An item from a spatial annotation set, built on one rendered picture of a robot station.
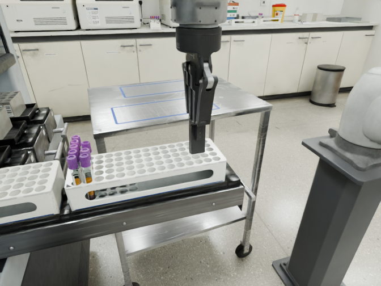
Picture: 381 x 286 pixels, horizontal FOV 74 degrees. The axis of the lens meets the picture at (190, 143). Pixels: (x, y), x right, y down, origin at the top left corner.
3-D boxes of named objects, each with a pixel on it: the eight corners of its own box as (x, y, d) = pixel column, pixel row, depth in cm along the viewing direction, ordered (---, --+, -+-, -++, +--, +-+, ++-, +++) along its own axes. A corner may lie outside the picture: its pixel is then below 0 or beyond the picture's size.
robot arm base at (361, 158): (348, 131, 97) (353, 118, 95) (406, 162, 79) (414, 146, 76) (309, 138, 93) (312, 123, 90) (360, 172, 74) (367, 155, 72)
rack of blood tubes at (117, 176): (71, 217, 45) (63, 189, 42) (76, 183, 53) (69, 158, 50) (225, 185, 53) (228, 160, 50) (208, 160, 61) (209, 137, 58)
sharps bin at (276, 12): (274, 23, 314) (277, 3, 303) (266, 22, 329) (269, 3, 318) (286, 22, 318) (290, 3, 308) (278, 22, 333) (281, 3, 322)
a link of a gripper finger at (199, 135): (202, 113, 48) (207, 120, 45) (202, 137, 50) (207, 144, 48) (194, 114, 47) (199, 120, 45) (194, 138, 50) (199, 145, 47)
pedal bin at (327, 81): (322, 109, 306) (333, 70, 283) (302, 99, 338) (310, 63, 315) (343, 106, 314) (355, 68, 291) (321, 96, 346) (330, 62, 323)
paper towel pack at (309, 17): (305, 21, 343) (307, 13, 338) (300, 20, 353) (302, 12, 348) (321, 21, 348) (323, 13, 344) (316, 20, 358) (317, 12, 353)
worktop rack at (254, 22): (231, 25, 282) (232, 19, 279) (229, 25, 291) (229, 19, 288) (257, 25, 286) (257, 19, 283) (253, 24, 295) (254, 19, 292)
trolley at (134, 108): (121, 305, 108) (80, 135, 68) (109, 227, 146) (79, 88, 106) (253, 255, 130) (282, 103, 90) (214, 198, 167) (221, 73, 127)
